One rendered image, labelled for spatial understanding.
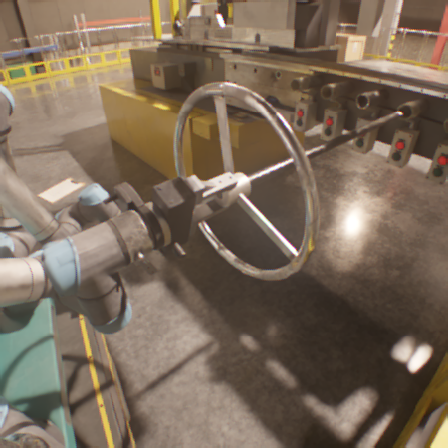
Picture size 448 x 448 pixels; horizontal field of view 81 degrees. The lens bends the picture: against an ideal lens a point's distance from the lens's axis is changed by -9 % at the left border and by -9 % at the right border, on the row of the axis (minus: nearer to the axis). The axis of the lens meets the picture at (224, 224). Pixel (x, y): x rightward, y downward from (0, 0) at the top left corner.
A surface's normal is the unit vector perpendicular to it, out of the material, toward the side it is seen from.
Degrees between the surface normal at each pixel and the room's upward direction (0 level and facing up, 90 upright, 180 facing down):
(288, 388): 0
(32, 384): 0
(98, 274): 90
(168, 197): 20
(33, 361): 0
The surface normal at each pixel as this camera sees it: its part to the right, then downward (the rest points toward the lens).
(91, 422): -0.02, -0.79
